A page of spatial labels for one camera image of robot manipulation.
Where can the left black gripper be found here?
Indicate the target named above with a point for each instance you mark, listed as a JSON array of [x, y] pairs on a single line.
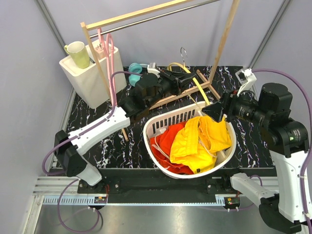
[[179, 81]]

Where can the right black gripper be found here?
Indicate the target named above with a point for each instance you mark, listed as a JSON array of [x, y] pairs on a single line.
[[229, 99]]

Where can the yellow wire hanger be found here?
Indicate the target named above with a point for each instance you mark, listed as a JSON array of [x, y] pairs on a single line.
[[183, 54]]

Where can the yellow shorts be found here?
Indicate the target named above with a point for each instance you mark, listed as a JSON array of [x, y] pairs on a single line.
[[198, 143]]

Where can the orange shorts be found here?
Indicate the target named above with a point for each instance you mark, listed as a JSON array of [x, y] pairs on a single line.
[[161, 148]]

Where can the pink plastic hanger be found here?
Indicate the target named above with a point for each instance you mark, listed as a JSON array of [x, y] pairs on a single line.
[[108, 48]]

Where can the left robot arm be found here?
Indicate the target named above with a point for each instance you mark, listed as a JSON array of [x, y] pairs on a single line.
[[70, 147]]

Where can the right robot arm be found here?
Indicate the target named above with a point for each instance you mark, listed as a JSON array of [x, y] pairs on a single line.
[[288, 143]]

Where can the teal headphones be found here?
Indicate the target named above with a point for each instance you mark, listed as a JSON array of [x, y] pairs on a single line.
[[136, 69]]

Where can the white plastic laundry basket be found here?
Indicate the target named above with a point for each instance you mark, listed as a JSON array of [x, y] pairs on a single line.
[[160, 123]]

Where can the white storage box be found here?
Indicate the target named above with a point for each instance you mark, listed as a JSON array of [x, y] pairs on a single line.
[[88, 83]]

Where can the metal hanging rod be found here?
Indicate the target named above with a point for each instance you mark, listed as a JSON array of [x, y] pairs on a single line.
[[140, 13]]

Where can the pale yellow cup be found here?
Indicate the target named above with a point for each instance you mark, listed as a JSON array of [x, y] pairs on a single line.
[[78, 52]]

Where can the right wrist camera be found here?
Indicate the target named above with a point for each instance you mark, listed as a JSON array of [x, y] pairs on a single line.
[[246, 78]]

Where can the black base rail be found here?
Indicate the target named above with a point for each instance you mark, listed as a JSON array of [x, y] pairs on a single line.
[[153, 187]]

